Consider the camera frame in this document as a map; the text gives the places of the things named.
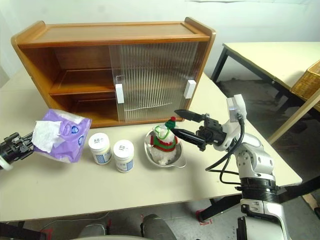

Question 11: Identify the purple plate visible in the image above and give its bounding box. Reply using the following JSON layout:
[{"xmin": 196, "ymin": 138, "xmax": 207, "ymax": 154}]
[{"xmin": 32, "ymin": 108, "xmax": 93, "ymax": 164}]

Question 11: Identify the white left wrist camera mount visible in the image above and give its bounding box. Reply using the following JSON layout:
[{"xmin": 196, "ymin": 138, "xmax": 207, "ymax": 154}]
[{"xmin": 0, "ymin": 156, "xmax": 13, "ymax": 172}]

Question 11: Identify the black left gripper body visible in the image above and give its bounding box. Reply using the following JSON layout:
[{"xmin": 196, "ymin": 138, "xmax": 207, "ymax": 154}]
[{"xmin": 0, "ymin": 132, "xmax": 35, "ymax": 165}]

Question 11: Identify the grey rounded shape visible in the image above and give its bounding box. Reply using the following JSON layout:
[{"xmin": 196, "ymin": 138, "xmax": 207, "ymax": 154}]
[
  {"xmin": 141, "ymin": 213, "xmax": 177, "ymax": 240},
  {"xmin": 78, "ymin": 223, "xmax": 109, "ymax": 240}
]

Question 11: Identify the steel bowl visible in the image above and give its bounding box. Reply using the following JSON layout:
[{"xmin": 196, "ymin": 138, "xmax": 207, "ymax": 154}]
[{"xmin": 144, "ymin": 128, "xmax": 188, "ymax": 169}]

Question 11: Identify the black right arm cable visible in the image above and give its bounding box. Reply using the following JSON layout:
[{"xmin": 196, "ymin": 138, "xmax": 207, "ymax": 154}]
[{"xmin": 205, "ymin": 116, "xmax": 247, "ymax": 186}]

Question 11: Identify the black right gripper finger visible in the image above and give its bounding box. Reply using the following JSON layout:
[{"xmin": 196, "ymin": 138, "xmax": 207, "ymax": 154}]
[
  {"xmin": 172, "ymin": 128, "xmax": 207, "ymax": 152},
  {"xmin": 174, "ymin": 109, "xmax": 205, "ymax": 123}
]

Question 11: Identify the white door handle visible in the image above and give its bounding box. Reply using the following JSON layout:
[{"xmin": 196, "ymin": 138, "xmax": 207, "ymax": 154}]
[
  {"xmin": 183, "ymin": 79, "xmax": 196, "ymax": 99},
  {"xmin": 115, "ymin": 83, "xmax": 125, "ymax": 104}
]

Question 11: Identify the wooden cabinet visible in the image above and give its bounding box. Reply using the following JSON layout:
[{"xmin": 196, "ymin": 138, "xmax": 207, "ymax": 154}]
[{"xmin": 10, "ymin": 16, "xmax": 217, "ymax": 129}]

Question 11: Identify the black table leg frame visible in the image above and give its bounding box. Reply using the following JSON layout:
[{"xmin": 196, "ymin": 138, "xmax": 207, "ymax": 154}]
[{"xmin": 198, "ymin": 174, "xmax": 320, "ymax": 222}]

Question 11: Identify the ribbed glass sliding door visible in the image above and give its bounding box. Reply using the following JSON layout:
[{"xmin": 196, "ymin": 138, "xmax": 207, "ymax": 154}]
[
  {"xmin": 109, "ymin": 44, "xmax": 185, "ymax": 123},
  {"xmin": 121, "ymin": 41, "xmax": 200, "ymax": 122}
]

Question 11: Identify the white bottle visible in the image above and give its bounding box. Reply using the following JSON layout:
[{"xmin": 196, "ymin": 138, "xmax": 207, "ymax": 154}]
[
  {"xmin": 88, "ymin": 133, "xmax": 112, "ymax": 165},
  {"xmin": 112, "ymin": 140, "xmax": 135, "ymax": 173}
]

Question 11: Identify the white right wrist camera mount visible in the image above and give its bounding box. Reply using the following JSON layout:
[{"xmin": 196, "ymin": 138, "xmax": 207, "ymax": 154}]
[{"xmin": 214, "ymin": 93, "xmax": 248, "ymax": 153}]

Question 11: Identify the wicker basket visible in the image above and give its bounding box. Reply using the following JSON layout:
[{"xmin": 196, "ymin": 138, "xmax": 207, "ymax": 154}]
[{"xmin": 291, "ymin": 59, "xmax": 320, "ymax": 112}]

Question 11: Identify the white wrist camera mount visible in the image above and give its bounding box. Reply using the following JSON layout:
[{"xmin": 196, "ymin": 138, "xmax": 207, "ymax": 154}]
[
  {"xmin": 214, "ymin": 93, "xmax": 248, "ymax": 153},
  {"xmin": 0, "ymin": 156, "xmax": 13, "ymax": 172}
]

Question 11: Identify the beige table with black legs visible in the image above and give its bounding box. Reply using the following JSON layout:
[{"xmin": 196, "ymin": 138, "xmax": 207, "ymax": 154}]
[{"xmin": 211, "ymin": 41, "xmax": 320, "ymax": 145}]

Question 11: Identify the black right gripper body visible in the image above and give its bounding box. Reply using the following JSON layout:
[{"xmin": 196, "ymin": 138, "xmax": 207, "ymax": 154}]
[{"xmin": 196, "ymin": 113, "xmax": 227, "ymax": 146}]

